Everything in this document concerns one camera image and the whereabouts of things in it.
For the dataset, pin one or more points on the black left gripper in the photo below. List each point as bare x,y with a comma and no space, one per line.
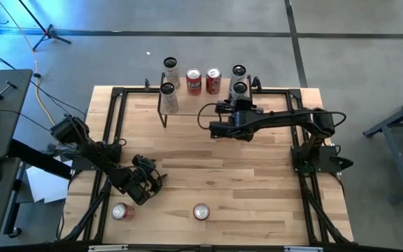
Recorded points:
138,189

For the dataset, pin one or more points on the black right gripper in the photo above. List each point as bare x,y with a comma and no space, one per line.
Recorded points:
236,126

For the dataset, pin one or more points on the silver Celsius slim can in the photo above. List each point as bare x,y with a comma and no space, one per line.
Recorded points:
169,98
239,73
239,90
171,73

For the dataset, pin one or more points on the red Fanta soda can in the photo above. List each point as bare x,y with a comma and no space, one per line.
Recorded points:
123,211
193,82
213,81
201,211

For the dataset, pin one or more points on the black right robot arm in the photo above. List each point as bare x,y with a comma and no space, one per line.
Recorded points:
292,117

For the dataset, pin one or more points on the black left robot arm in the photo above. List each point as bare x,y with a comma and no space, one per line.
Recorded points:
96,154

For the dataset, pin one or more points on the wooden shelf with black legs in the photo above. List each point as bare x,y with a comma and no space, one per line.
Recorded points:
194,105

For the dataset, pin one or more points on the black table clamp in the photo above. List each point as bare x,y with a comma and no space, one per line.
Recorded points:
256,83
147,84

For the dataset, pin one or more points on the white paper sheets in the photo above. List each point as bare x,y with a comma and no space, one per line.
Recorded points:
47,182

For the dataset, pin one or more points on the black diagonal support bar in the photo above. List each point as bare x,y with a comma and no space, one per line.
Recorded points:
40,159

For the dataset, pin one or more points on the dark grey side desk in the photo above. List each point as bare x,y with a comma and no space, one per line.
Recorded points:
2,105

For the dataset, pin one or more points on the black tripod stand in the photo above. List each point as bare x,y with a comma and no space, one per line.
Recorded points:
49,34

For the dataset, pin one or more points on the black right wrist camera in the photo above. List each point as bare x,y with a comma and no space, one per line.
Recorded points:
244,104

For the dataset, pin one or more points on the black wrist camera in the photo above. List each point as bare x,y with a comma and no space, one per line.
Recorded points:
244,104
143,162

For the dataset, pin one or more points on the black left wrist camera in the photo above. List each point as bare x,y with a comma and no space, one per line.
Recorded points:
143,162

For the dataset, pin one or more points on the silver metal bracket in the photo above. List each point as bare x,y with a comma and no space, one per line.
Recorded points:
107,248
303,248

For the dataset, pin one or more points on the black aluminium table frame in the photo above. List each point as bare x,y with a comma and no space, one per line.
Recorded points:
138,90

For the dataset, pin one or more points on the grey metal table frame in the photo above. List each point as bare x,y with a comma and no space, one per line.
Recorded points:
397,140

